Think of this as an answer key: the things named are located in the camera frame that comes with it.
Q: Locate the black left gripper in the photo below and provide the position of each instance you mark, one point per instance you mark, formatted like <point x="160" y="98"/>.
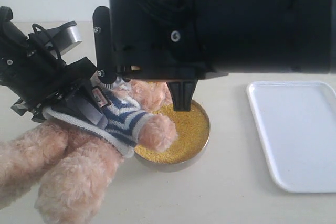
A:
<point x="28" y="70"/>

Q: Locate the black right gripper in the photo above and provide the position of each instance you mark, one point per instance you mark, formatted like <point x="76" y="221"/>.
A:
<point x="166" y="40"/>

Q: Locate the tan teddy bear striped shirt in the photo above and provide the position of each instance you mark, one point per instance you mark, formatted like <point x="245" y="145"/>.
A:
<point x="74" y="162"/>

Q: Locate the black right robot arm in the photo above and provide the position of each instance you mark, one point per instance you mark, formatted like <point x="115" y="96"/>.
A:
<point x="274" y="36"/>

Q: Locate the yellow millet grains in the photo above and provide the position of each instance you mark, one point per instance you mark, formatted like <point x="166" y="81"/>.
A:
<point x="192" y="134"/>

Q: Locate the metal bowl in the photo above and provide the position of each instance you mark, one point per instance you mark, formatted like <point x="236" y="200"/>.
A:
<point x="168" y="168"/>

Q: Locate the white rectangular plastic tray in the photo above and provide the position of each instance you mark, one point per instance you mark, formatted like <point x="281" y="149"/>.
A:
<point x="295" y="121"/>

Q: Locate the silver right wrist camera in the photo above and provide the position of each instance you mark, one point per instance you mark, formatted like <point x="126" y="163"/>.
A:
<point x="106" y="64"/>

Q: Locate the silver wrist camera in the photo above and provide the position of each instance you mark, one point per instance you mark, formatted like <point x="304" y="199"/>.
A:
<point x="106" y="64"/>
<point x="59" y="40"/>

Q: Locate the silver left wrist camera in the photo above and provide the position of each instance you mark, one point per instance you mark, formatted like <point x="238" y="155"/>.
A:
<point x="59" y="40"/>

